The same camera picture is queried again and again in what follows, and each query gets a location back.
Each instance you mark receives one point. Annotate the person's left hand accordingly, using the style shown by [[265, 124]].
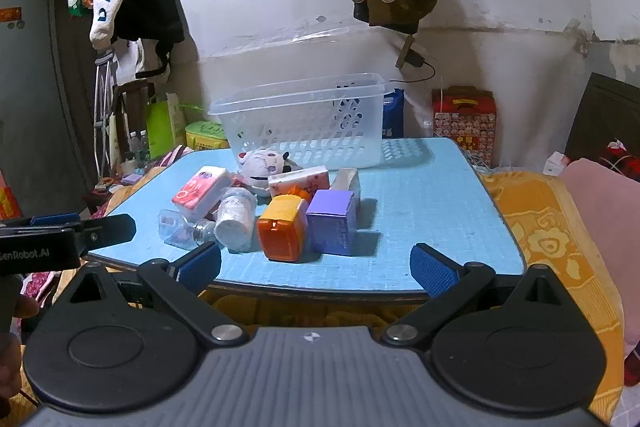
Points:
[[11, 362]]

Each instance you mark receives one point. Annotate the small white box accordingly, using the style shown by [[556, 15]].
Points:
[[347, 184]]

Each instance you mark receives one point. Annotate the white orange tissue pack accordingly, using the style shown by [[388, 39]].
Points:
[[297, 182]]

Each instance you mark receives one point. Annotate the white plastic jar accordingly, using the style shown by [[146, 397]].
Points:
[[234, 224]]

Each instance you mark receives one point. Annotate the green paper bag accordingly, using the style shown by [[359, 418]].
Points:
[[162, 127]]

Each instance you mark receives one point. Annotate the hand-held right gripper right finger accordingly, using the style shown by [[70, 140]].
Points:
[[434, 272]]

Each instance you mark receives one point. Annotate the metal crutch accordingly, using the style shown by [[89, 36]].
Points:
[[102, 107]]

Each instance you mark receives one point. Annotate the white carton with red print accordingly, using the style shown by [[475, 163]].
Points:
[[556, 164]]

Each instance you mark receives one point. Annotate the clear plastic basket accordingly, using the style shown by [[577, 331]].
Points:
[[305, 127]]

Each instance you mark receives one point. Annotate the power adapter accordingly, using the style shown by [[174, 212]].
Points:
[[409, 53]]

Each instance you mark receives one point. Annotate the blue bag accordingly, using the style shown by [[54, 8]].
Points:
[[394, 112]]

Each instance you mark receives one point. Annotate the pink pillow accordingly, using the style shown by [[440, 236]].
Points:
[[605, 227]]

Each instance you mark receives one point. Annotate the red gift box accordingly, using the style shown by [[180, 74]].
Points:
[[465, 124]]

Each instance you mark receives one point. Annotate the purple cardboard box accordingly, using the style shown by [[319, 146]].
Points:
[[330, 222]]

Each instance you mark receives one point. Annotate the pink tissue packet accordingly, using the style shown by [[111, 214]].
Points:
[[197, 191]]

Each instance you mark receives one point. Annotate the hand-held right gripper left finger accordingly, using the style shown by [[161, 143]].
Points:
[[199, 268]]

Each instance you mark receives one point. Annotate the grey door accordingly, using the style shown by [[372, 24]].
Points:
[[30, 107]]

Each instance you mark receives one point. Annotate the dark wooden headboard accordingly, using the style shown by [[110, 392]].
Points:
[[605, 117]]

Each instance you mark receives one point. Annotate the yellow floral blanket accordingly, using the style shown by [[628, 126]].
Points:
[[550, 237]]

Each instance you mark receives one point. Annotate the grey plush toy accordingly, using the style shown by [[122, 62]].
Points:
[[262, 167]]

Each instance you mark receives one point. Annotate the orange plastic box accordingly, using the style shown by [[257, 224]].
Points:
[[280, 232]]

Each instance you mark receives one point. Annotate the wooden chair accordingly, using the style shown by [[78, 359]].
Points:
[[134, 99]]

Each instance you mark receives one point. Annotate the clear plastic bottle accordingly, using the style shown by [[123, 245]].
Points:
[[180, 227]]

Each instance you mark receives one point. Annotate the yellow-green plastic container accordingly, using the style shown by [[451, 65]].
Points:
[[205, 136]]

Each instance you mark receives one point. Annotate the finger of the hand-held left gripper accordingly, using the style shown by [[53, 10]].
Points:
[[110, 231], [52, 220]]

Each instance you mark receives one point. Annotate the red patterned cloth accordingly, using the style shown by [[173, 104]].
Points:
[[620, 159]]

